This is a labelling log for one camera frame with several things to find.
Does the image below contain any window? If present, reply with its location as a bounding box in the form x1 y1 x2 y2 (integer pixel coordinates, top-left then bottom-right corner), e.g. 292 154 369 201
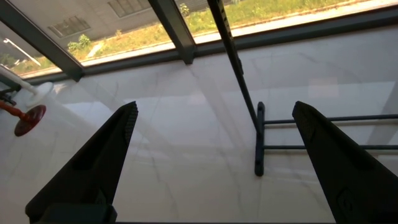
0 0 398 86

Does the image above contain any black clothes rack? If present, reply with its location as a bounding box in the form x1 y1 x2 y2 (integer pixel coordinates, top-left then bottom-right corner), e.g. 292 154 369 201
206 0 398 177

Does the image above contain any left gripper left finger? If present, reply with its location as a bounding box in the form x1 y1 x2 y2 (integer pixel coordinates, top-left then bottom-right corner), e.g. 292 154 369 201
25 101 139 222

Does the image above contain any red round-base stand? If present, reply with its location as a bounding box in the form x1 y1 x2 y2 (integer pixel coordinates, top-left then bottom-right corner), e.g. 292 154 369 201
0 100 47 137

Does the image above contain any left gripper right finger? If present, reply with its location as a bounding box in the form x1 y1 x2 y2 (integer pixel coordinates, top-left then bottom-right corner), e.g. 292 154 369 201
292 101 398 224

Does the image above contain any white round-base stand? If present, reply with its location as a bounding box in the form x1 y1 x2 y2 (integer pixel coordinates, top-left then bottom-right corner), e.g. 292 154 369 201
0 65 54 108

